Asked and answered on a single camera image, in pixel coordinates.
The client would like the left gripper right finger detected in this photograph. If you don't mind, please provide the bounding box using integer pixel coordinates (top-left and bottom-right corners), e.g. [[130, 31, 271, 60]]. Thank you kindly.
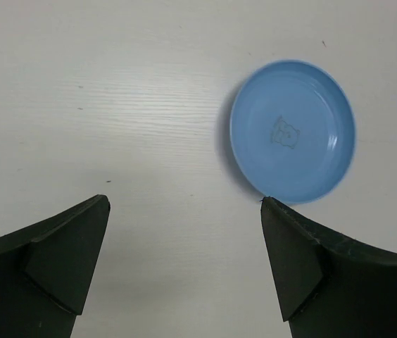
[[260, 197, 397, 337]]

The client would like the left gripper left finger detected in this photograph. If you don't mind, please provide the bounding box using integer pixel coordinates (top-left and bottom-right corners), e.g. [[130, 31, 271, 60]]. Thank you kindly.
[[0, 194, 111, 337]]

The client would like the blue plastic plate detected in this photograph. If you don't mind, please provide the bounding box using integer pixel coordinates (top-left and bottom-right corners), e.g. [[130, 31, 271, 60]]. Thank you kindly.
[[229, 60, 356, 205]]

